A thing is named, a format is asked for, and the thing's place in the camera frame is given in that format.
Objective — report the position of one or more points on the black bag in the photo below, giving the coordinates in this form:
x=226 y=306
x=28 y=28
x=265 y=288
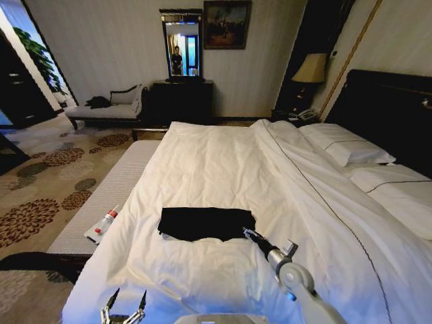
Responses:
x=98 y=102

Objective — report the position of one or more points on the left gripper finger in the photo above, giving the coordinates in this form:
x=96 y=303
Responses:
x=112 y=299
x=142 y=301

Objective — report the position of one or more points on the pale chaise longue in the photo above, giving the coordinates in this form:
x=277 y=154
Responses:
x=108 y=109

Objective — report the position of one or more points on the table lamp with beige shade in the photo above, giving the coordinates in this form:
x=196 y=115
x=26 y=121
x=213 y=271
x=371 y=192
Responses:
x=310 y=71

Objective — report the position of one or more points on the white pillow with dark piping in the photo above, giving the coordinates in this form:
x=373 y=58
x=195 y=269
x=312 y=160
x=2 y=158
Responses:
x=398 y=192
x=344 y=143

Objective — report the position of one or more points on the white tube with red cap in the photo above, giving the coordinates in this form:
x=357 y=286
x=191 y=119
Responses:
x=107 y=219

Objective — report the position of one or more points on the white duvet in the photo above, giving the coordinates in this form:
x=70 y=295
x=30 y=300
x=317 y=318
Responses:
x=216 y=168

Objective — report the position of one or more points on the person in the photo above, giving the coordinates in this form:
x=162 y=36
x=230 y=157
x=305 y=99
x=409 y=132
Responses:
x=176 y=60

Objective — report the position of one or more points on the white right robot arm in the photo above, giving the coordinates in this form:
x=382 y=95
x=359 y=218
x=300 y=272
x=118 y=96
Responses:
x=305 y=287

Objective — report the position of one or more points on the dark wooden headboard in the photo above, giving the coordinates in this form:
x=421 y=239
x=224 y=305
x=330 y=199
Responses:
x=388 y=111

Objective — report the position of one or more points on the green leafy plant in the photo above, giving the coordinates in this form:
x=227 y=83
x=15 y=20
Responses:
x=42 y=57

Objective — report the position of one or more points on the dark wooden dresser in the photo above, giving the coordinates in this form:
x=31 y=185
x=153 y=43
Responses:
x=180 y=101

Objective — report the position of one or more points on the dark framed standing mirror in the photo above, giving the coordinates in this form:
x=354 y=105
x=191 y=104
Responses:
x=182 y=47

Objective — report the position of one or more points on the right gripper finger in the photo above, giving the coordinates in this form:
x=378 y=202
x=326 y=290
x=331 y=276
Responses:
x=245 y=230
x=250 y=236

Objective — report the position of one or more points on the dark low table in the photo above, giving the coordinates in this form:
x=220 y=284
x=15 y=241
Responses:
x=11 y=152

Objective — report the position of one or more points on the black garment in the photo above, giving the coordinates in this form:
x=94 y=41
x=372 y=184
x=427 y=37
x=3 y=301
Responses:
x=206 y=223

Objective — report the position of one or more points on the pale ribbed bed bench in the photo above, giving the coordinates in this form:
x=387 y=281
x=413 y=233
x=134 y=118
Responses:
x=111 y=189

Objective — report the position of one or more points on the dark nightstand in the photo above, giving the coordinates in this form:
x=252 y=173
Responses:
x=287 y=116

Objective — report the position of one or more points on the dark wooden door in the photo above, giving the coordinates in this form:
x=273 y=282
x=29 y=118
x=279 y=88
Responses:
x=20 y=87

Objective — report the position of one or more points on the framed dark painting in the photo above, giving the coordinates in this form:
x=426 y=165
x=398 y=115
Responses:
x=227 y=25

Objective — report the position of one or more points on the white telephone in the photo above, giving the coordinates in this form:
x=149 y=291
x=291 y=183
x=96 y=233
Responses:
x=306 y=114

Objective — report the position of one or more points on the white robot front shell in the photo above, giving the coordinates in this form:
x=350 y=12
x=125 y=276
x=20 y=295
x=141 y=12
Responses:
x=221 y=319

